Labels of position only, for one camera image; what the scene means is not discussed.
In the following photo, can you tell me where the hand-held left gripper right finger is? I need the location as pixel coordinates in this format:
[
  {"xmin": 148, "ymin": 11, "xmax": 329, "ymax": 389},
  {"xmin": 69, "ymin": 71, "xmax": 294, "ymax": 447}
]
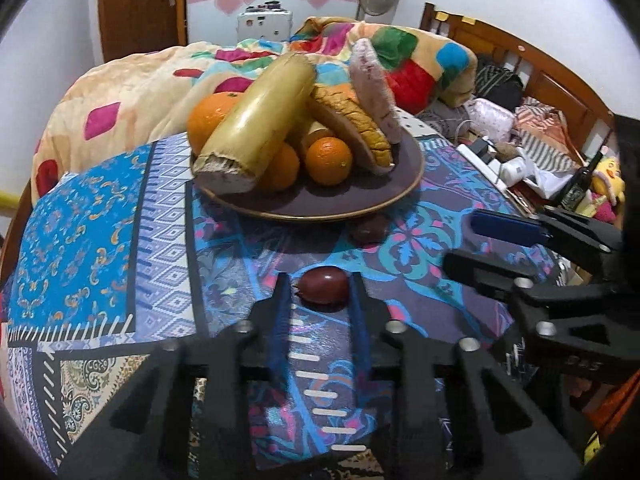
[{"xmin": 349, "ymin": 272, "xmax": 583, "ymax": 480}]

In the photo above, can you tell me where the striped bag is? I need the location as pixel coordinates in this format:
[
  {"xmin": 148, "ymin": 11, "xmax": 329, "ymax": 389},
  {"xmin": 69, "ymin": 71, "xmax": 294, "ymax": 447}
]
[{"xmin": 515, "ymin": 105, "xmax": 586, "ymax": 171}]

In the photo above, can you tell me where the black bag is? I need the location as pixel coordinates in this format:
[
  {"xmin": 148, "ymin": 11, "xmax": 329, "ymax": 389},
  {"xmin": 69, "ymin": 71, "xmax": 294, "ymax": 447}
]
[{"xmin": 472, "ymin": 65, "xmax": 523, "ymax": 111}]

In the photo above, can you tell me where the pink bag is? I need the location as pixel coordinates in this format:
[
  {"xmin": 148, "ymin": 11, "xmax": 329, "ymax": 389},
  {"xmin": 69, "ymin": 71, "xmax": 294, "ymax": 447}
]
[{"xmin": 467, "ymin": 99, "xmax": 516, "ymax": 143}]

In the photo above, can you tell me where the white case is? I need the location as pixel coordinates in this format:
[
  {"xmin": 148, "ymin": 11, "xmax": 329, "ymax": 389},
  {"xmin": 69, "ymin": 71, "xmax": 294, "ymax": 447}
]
[{"xmin": 237, "ymin": 2, "xmax": 293, "ymax": 42}]

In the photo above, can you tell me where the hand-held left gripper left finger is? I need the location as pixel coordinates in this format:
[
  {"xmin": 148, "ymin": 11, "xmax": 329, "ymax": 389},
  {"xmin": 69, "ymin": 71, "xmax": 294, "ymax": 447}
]
[{"xmin": 57, "ymin": 272, "xmax": 296, "ymax": 480}]

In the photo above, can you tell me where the purple plate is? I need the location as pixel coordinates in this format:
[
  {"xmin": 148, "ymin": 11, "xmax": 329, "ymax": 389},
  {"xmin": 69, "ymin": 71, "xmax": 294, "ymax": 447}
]
[{"xmin": 190, "ymin": 127, "xmax": 426, "ymax": 222}]

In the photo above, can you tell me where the wooden headboard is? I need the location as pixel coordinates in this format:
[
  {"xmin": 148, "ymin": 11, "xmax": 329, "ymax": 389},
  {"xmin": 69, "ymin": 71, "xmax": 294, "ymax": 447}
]
[{"xmin": 419, "ymin": 2, "xmax": 616, "ymax": 166}]

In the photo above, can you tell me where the long sugarcane piece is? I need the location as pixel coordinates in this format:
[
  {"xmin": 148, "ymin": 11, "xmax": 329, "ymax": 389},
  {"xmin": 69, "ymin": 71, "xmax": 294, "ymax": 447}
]
[{"xmin": 192, "ymin": 54, "xmax": 317, "ymax": 195}]

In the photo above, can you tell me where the small orange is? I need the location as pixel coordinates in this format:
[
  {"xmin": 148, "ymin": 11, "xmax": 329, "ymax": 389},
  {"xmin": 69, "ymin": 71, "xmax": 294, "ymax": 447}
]
[
  {"xmin": 305, "ymin": 136, "xmax": 354, "ymax": 187},
  {"xmin": 257, "ymin": 142, "xmax": 302, "ymax": 192}
]

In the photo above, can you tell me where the dark glass bottle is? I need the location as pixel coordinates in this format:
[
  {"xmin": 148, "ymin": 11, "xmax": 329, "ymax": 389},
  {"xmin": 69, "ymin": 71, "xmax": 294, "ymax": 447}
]
[{"xmin": 557, "ymin": 146, "xmax": 606, "ymax": 211}]

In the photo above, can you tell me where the white power strip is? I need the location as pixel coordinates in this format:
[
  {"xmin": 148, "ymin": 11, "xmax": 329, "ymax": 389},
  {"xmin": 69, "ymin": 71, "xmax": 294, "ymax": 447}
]
[{"xmin": 457, "ymin": 142, "xmax": 501, "ymax": 181}]

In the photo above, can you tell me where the colourful patchwork blanket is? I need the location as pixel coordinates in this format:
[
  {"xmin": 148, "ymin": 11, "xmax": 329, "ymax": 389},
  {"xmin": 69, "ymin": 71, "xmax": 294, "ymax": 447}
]
[{"xmin": 31, "ymin": 16, "xmax": 478, "ymax": 196}]

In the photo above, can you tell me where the patterned blue cloth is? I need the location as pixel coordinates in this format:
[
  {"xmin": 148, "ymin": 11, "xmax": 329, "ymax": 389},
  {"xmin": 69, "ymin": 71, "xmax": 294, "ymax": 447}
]
[{"xmin": 0, "ymin": 130, "xmax": 566, "ymax": 480}]

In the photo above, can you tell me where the dark purple passion fruit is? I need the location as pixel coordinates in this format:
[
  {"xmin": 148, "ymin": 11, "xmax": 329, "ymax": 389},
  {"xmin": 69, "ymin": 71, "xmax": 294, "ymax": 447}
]
[
  {"xmin": 351, "ymin": 216, "xmax": 388, "ymax": 247},
  {"xmin": 295, "ymin": 267, "xmax": 350, "ymax": 306}
]

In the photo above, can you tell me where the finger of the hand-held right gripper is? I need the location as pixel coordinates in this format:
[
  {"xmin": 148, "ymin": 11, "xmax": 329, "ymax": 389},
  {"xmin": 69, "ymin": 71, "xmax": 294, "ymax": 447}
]
[
  {"xmin": 442, "ymin": 251, "xmax": 640, "ymax": 352},
  {"xmin": 470, "ymin": 207, "xmax": 626, "ymax": 277}
]

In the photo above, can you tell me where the brown wooden door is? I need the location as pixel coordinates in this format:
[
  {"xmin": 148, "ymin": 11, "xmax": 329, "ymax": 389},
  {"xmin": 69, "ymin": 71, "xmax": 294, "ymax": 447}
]
[{"xmin": 97, "ymin": 0, "xmax": 188, "ymax": 66}]

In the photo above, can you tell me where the yellow plush toy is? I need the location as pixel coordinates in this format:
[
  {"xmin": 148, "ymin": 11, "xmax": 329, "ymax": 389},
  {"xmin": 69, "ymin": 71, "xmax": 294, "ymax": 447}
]
[{"xmin": 590, "ymin": 157, "xmax": 626, "ymax": 221}]

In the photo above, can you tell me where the white plastic bag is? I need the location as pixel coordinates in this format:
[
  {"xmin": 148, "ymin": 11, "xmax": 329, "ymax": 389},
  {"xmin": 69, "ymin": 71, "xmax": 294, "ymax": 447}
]
[{"xmin": 500, "ymin": 155, "xmax": 561, "ymax": 196}]

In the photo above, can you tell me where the large orange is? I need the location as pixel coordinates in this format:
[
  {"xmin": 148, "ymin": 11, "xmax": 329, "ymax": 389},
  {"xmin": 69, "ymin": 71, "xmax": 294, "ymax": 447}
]
[{"xmin": 187, "ymin": 91, "xmax": 251, "ymax": 158}]

